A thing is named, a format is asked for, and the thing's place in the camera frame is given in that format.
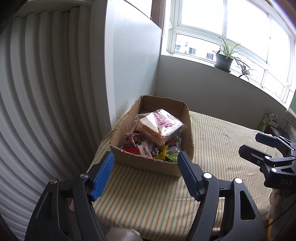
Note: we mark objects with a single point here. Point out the brown cardboard box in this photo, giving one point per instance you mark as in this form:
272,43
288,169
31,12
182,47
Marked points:
143,166

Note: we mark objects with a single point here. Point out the white lace cloth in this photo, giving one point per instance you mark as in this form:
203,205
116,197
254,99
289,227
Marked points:
290,119

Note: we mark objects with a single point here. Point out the clear red-edged dates packet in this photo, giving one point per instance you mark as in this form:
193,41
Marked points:
130,141

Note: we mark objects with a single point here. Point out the white framed window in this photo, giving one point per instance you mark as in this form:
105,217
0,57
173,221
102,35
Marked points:
242,20

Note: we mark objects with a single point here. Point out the yellow candy packet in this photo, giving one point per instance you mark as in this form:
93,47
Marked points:
161,153

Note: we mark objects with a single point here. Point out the pink candy packet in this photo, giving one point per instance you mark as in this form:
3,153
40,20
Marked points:
144,150

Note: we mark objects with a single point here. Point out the white cabinet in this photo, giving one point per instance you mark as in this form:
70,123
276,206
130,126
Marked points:
131,58

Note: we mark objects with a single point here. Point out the striped yellow tablecloth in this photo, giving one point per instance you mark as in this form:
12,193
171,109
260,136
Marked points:
219,143

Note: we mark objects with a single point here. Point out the dark red wooden crate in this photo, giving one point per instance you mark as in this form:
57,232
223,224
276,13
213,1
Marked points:
275,132

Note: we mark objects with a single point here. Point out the green candy packet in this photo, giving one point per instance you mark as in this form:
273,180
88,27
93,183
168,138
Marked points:
173,156

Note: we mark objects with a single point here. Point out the green carton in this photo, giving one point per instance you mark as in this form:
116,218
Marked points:
263,122

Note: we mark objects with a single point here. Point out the landscape wall poster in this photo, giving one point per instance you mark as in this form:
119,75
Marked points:
292,100

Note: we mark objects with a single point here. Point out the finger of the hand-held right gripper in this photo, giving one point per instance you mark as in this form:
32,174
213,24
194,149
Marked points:
252,154
266,139

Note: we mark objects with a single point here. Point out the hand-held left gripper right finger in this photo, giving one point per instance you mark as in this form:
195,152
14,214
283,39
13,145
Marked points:
187,176

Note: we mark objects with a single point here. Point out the person's right hand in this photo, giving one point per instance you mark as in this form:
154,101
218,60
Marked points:
281,200

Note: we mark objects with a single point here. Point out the potted spider plant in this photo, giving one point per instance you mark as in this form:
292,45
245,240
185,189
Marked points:
223,62

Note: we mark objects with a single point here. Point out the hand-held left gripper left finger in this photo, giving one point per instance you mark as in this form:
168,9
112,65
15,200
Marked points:
103,176

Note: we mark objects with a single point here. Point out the sliced bread bag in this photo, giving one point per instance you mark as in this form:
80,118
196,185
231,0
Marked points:
152,125

